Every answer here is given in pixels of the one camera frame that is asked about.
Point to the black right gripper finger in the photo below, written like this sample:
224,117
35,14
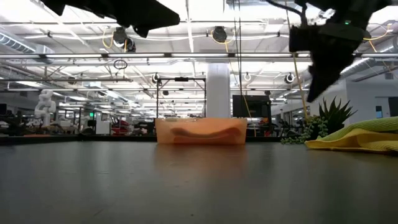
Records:
325,71

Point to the green microfiber towel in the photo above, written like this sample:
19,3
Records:
379,123

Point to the yellow microfiber towel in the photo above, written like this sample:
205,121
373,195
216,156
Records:
357,141

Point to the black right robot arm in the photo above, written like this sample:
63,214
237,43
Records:
357,12

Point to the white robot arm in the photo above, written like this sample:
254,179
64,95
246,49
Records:
45,105

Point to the green artificial succulent plant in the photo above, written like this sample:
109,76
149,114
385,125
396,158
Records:
334,116

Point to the orange translucent plastic bin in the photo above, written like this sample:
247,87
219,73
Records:
199,124

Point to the black camera stand frame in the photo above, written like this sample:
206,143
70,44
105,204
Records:
157,99

